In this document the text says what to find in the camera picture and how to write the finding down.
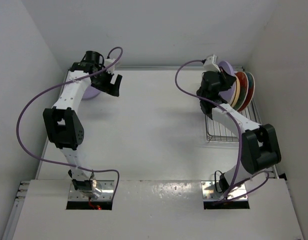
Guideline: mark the yellow plate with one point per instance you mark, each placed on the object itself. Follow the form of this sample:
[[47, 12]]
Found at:
[[237, 91]]

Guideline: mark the purple plate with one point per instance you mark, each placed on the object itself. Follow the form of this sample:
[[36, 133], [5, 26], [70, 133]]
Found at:
[[228, 89], [90, 93]]

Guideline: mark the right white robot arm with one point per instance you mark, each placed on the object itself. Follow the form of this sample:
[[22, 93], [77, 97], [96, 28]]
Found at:
[[258, 144]]

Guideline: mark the metal base plate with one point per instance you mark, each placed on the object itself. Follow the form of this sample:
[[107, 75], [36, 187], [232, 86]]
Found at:
[[104, 191], [210, 194]]

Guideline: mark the wire dish rack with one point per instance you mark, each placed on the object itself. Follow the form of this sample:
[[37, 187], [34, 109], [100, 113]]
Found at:
[[216, 132]]

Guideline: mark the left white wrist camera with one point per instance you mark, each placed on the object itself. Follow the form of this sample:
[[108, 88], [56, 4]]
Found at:
[[109, 65]]

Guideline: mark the red floral plate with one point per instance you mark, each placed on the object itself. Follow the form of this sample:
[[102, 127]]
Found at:
[[243, 92], [250, 92]]

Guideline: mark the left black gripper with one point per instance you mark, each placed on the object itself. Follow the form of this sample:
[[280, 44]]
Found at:
[[108, 87]]

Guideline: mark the cream white plate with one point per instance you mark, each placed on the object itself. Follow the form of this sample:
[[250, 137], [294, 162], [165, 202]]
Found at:
[[233, 94]]

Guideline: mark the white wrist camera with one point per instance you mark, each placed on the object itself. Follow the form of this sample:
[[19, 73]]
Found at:
[[109, 65], [210, 63]]

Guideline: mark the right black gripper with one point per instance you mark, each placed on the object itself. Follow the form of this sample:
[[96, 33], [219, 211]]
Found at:
[[228, 80]]

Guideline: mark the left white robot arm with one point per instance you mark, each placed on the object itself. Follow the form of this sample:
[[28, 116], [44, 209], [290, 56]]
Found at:
[[63, 127]]

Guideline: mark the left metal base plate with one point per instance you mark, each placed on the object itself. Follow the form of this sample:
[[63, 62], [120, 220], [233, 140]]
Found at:
[[104, 191]]

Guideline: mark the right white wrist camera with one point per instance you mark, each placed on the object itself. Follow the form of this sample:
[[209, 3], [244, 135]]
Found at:
[[210, 63]]

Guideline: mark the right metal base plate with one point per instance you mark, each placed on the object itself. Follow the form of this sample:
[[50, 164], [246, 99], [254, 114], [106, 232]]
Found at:
[[210, 194]]

